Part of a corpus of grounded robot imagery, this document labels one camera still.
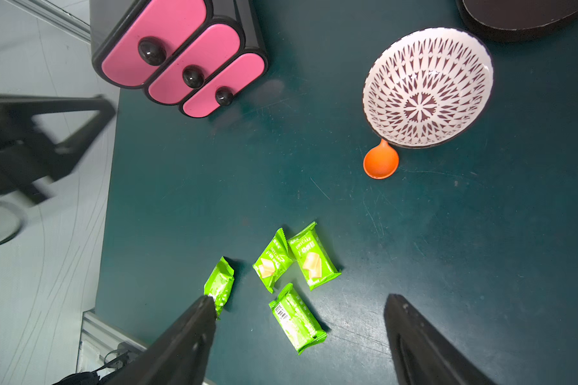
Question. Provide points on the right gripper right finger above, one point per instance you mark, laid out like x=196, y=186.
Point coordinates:
x=421, y=354

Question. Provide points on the black pink drawer cabinet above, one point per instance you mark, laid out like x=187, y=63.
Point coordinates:
x=108, y=19

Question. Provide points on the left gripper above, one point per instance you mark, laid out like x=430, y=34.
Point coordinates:
x=28, y=154

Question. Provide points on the white strainer orange handle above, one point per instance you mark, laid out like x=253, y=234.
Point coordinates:
x=424, y=90

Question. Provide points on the pink drawer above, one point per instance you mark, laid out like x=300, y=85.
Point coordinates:
x=188, y=72
x=221, y=90
x=150, y=39

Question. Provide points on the pink bottom drawer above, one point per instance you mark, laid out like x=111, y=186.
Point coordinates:
x=221, y=90

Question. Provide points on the black metal jewelry stand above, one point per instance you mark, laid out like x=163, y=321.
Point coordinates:
x=513, y=21

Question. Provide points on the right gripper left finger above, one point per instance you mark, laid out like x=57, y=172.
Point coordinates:
x=180, y=355

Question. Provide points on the pink top drawer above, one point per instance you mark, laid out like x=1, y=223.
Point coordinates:
x=150, y=39

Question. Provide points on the green cookie packet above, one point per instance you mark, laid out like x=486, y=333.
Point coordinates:
x=275, y=261
x=312, y=258
x=296, y=320
x=220, y=284

